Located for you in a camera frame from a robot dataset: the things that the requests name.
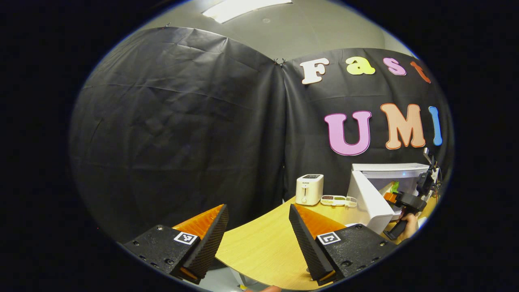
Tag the white divided snack dish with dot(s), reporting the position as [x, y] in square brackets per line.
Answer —
[338, 200]

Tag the white microwave oven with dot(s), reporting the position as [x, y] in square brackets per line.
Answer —
[371, 202]

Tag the ceiling light panel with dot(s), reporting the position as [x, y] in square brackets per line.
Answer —
[243, 9]

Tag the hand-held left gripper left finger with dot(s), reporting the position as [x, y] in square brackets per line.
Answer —
[213, 239]

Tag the white toaster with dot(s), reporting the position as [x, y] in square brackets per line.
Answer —
[309, 189]

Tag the black backdrop cloth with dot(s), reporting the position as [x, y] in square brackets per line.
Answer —
[182, 121]

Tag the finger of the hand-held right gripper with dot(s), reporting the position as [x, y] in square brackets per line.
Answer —
[391, 197]

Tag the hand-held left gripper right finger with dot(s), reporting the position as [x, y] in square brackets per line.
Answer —
[308, 239]

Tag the green lettuce leaf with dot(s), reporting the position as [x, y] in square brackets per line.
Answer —
[395, 186]

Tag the black binder clip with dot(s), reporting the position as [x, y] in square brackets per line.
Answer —
[279, 61]

